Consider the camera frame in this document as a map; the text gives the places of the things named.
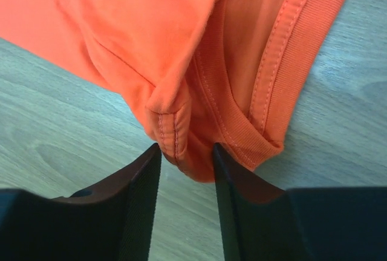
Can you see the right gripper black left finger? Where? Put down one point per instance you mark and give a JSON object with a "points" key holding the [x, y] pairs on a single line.
{"points": [[109, 220]]}

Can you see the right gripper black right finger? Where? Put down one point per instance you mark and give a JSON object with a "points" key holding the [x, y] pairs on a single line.
{"points": [[260, 221]]}

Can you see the orange t shirt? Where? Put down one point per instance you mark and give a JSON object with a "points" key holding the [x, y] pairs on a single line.
{"points": [[193, 72]]}

